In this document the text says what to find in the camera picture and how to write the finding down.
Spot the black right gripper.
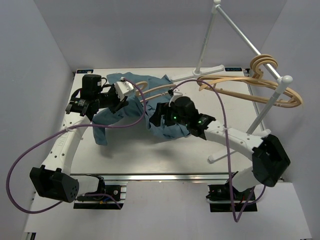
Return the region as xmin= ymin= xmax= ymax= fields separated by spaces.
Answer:
xmin=149 ymin=102 xmax=189 ymax=128

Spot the blue t shirt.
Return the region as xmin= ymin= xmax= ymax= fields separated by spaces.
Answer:
xmin=92 ymin=72 xmax=190 ymax=146

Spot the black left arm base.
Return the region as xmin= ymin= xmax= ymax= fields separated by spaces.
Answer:
xmin=73 ymin=178 xmax=127 ymax=210

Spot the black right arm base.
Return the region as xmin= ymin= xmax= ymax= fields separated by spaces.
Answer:
xmin=205 ymin=184 xmax=251 ymax=213

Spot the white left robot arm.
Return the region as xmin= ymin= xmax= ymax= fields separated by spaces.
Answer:
xmin=29 ymin=74 xmax=134 ymax=203

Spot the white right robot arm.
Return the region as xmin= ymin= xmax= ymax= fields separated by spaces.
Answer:
xmin=149 ymin=96 xmax=291 ymax=200

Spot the white clothes rack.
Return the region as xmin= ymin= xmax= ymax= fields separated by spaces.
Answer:
xmin=167 ymin=0 xmax=294 ymax=165

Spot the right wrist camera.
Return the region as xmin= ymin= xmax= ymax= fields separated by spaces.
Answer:
xmin=188 ymin=113 xmax=216 ymax=140

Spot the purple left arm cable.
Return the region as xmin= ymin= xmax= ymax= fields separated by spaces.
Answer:
xmin=6 ymin=77 xmax=147 ymax=215

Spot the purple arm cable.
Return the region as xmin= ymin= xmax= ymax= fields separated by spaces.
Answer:
xmin=6 ymin=77 xmax=147 ymax=215
xmin=169 ymin=79 xmax=267 ymax=223

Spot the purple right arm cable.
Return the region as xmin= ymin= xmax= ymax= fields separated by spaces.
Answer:
xmin=169 ymin=79 xmax=267 ymax=223

